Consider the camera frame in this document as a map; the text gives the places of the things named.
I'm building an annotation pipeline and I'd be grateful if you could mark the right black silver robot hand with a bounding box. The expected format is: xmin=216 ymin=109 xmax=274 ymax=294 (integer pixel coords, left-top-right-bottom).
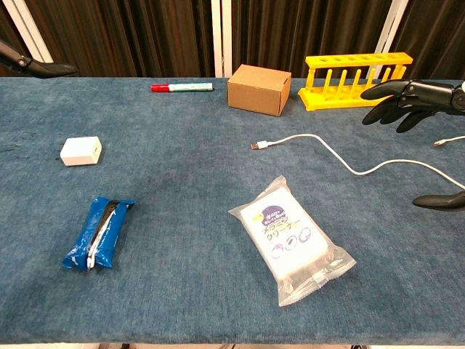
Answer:
xmin=361 ymin=79 xmax=465 ymax=212

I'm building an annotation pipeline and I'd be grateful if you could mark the white cable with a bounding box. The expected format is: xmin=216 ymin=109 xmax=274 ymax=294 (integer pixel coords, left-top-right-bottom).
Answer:
xmin=249 ymin=133 xmax=465 ymax=190

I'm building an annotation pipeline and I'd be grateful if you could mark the white power adapter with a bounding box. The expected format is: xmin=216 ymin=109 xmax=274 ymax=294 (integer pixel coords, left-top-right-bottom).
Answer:
xmin=60 ymin=136 xmax=102 ymax=167

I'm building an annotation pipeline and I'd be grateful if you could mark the yellow test tube rack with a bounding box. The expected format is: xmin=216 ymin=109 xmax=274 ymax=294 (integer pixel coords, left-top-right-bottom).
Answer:
xmin=297 ymin=52 xmax=414 ymax=112

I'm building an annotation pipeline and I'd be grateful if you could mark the brown cardboard box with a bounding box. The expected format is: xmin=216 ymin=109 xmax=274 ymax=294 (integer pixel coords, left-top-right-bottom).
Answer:
xmin=227 ymin=64 xmax=292 ymax=117

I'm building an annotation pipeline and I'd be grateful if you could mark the white sponge in clear wrapper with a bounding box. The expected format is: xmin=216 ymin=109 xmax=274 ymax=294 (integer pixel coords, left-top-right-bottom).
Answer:
xmin=227 ymin=175 xmax=357 ymax=308

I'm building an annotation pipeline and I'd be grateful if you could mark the red capped white marker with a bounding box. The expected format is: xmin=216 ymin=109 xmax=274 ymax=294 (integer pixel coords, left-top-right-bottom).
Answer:
xmin=150 ymin=82 xmax=214 ymax=93

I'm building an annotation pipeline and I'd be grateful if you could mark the blue felt table cover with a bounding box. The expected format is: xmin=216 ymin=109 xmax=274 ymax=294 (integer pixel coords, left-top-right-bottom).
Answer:
xmin=0 ymin=76 xmax=465 ymax=345

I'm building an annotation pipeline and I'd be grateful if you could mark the dark pleated curtain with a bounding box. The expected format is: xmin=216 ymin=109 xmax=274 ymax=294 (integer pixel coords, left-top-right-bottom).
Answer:
xmin=0 ymin=0 xmax=465 ymax=79

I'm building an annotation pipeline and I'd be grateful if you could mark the blue snack packet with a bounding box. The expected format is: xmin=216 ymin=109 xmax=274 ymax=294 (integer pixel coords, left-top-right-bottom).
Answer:
xmin=62 ymin=196 xmax=136 ymax=272

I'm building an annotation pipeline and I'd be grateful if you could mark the white frame post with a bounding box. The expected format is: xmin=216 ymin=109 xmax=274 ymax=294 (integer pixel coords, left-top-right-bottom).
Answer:
xmin=211 ymin=0 xmax=233 ymax=78
xmin=1 ymin=0 xmax=54 ymax=63
xmin=373 ymin=0 xmax=404 ymax=60

